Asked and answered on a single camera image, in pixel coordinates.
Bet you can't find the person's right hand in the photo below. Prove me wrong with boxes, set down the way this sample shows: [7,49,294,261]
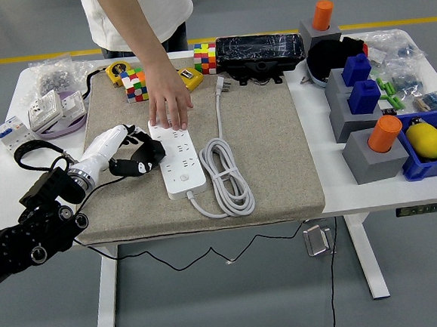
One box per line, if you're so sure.
[143,59,197,134]

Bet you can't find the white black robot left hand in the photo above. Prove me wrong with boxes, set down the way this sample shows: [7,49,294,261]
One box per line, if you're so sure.
[69,121,158,182]

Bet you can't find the black plug adapter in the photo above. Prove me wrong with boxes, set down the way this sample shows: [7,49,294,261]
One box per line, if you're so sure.
[127,131,168,168]

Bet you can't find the white power strip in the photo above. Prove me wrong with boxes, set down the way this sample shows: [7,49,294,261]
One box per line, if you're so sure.
[146,115,209,202]

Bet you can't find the thin black plug cord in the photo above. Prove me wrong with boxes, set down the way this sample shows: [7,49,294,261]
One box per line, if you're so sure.
[69,159,316,280]

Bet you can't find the yellow tape measure silver clip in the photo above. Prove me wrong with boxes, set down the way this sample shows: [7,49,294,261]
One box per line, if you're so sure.
[178,66,206,94]

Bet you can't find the multicolour puzzle cube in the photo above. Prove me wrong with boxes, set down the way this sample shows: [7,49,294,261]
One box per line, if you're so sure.
[192,41,220,76]
[118,66,150,104]

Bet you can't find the yellow tape measure black label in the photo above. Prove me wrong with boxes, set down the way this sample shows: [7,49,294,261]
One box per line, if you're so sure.
[104,60,134,91]

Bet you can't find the clear bag metal parts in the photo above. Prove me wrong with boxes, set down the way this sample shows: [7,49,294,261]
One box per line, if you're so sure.
[15,54,99,108]

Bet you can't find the person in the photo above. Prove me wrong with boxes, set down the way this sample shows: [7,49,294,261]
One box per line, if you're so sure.
[78,0,198,62]

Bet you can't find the white blue circuit breaker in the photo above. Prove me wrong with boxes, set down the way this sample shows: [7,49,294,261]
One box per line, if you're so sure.
[0,113,44,154]

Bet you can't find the black cracked case device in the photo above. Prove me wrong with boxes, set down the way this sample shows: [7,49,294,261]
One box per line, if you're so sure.
[215,30,308,89]

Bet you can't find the grey-brown fabric mat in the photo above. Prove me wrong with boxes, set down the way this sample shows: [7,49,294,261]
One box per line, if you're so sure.
[60,48,328,246]

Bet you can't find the white table leg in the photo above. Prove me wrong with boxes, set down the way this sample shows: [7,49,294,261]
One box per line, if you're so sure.
[343,210,391,301]
[90,243,125,327]

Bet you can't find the grey socket block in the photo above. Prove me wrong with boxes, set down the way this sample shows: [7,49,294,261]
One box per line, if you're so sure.
[327,89,386,145]
[323,67,355,105]
[340,125,412,187]
[298,16,343,51]

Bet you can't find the black fabric bundle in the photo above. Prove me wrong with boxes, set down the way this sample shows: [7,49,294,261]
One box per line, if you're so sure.
[304,35,371,91]

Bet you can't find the orange cylinder peg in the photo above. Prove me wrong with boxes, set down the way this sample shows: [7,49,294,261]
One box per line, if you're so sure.
[365,113,405,156]
[310,0,337,32]

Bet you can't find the blue square peg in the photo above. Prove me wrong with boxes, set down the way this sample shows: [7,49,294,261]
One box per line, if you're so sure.
[340,52,374,88]
[346,79,383,116]

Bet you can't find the green plastic clip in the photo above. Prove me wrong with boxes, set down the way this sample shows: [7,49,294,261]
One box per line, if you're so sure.
[374,76,395,97]
[378,94,405,112]

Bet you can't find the clear bag of parts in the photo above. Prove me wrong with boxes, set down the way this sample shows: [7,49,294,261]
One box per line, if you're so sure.
[359,25,430,70]

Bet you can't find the clear bag blue components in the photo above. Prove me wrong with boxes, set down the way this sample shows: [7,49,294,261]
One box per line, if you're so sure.
[384,60,426,97]

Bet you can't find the blue plastic bin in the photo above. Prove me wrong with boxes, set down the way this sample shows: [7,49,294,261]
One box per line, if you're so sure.
[395,109,437,184]

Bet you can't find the yellow lemon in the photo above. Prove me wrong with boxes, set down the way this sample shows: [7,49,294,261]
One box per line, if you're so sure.
[405,122,437,163]

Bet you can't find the clear bag of resistors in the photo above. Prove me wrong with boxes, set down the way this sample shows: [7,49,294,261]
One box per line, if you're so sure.
[411,88,437,114]

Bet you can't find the black desk control panel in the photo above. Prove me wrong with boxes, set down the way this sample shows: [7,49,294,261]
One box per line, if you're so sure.
[395,202,437,218]

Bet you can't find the white wall socket panel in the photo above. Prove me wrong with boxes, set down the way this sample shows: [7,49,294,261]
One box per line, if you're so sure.
[57,91,88,122]
[26,88,67,134]

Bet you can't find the white power strip cable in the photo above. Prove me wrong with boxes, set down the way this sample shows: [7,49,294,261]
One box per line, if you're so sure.
[177,73,257,222]

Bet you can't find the black tape measure strap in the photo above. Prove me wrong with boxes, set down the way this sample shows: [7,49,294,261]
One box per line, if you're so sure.
[81,67,110,100]

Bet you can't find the silver metal bracket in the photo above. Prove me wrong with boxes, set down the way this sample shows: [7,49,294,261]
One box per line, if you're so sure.
[301,222,336,258]

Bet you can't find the black hanging cable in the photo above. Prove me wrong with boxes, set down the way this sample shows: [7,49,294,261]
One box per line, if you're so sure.
[323,216,346,327]

